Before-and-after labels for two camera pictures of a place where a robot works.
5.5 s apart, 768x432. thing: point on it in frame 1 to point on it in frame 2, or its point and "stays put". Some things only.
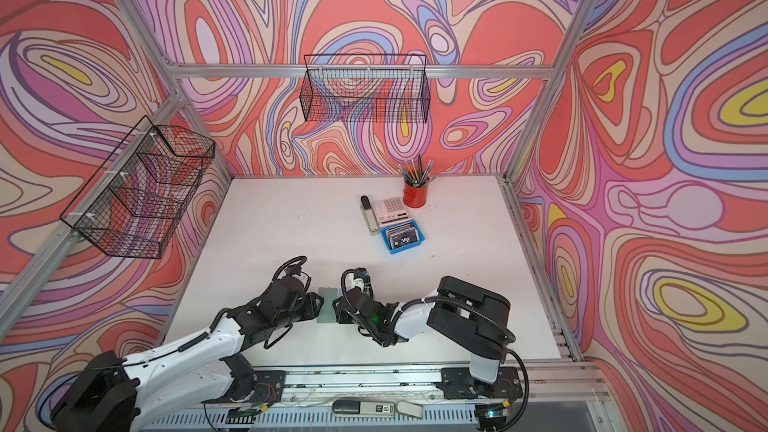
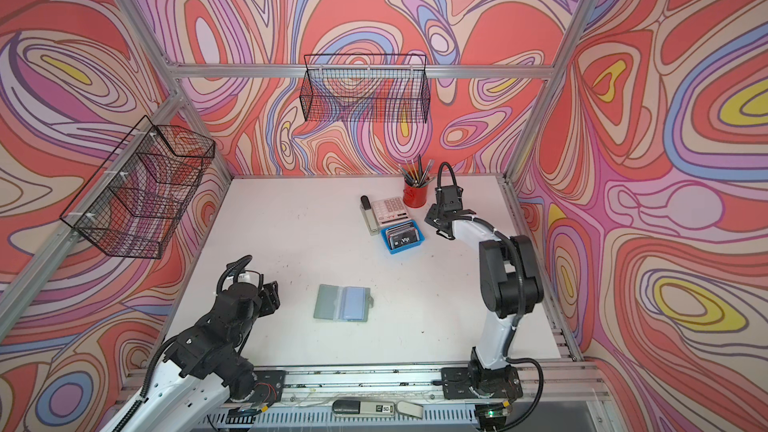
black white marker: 368,213 stays put
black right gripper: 342,315 to 432,218
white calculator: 390,211 stays put
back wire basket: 366,88 stays put
